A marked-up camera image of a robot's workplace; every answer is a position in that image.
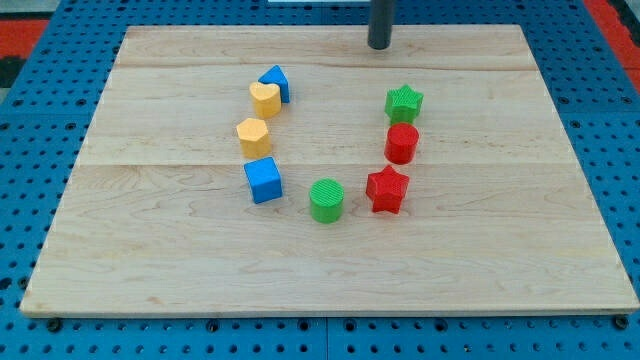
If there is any green cylinder block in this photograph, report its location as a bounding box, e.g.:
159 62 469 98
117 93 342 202
309 178 345 224

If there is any blue cube block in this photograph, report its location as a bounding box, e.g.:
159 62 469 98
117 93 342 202
243 157 283 204

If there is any red star block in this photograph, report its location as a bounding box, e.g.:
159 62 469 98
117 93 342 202
365 165 410 214

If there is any yellow hexagon block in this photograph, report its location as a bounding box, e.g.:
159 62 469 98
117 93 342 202
236 118 271 159

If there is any red cylinder block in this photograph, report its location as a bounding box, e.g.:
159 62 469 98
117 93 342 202
384 122 420 165

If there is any light wooden board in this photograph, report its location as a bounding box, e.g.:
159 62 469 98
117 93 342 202
20 25 639 318

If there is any yellow heart block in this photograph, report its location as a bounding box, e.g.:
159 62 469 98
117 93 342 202
249 82 282 119

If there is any green star block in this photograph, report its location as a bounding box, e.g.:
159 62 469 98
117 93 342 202
384 84 424 125

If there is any blue triangle block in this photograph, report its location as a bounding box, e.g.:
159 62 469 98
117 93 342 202
258 65 290 103

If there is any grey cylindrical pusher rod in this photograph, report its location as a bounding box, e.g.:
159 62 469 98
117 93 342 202
367 0 396 50

